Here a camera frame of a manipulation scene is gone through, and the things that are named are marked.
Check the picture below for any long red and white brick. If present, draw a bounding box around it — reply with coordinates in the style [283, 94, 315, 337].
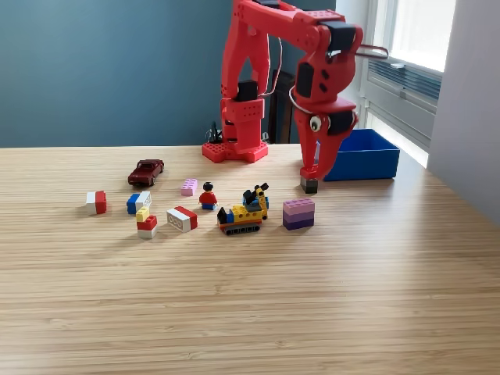
[166, 205, 199, 234]

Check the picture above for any blue and white brick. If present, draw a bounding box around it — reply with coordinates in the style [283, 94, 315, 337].
[126, 191, 152, 216]

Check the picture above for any blue plastic bin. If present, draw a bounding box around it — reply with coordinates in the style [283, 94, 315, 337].
[323, 128, 401, 182]

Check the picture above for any pink and purple brick stack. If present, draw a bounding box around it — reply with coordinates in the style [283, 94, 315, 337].
[282, 198, 316, 231]

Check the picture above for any grey pleated window blind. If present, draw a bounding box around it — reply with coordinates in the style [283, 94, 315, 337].
[366, 54, 443, 103]

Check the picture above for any yellow toy digger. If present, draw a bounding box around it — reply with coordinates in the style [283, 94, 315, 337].
[216, 181, 270, 238]

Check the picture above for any toy figure red shirt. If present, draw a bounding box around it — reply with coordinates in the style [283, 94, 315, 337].
[198, 181, 219, 212]

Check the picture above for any dark red toy car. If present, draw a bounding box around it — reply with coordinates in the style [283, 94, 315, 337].
[127, 159, 166, 188]

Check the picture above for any red over white brick stack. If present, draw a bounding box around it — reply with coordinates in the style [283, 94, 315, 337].
[136, 215, 159, 240]

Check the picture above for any red and white square brick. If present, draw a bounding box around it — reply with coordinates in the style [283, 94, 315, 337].
[85, 190, 108, 216]

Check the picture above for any black cable bundle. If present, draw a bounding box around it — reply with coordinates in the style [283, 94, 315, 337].
[205, 120, 224, 144]

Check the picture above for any white window frame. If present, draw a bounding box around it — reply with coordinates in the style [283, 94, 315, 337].
[361, 0, 458, 169]

